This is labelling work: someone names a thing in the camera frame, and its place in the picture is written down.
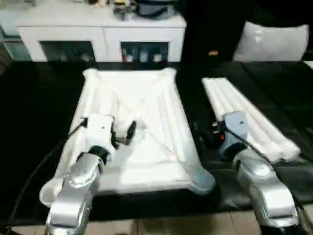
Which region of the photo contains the white plastic table top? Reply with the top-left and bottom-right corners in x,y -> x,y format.
39,68 -> 216,205

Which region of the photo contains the white plastic table leg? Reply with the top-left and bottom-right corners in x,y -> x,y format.
213,77 -> 286,163
207,77 -> 272,160
220,77 -> 302,157
201,77 -> 224,123

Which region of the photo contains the black work mat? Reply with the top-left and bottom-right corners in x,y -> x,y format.
0,61 -> 313,226

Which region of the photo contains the white sideboard with glass doors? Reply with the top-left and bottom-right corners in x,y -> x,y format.
15,14 -> 188,63

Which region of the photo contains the grey cushion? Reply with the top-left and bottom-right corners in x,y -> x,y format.
232,21 -> 310,62

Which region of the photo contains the dark clutter pile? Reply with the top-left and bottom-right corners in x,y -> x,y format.
112,0 -> 136,21

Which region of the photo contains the grey rounded bag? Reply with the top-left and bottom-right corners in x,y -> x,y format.
135,0 -> 184,20

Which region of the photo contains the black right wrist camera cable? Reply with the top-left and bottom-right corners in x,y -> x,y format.
224,127 -> 313,216

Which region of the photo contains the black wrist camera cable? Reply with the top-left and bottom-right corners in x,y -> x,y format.
8,117 -> 88,228
224,127 -> 313,216

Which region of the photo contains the black left wrist camera cable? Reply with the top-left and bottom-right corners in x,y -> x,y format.
8,117 -> 88,228

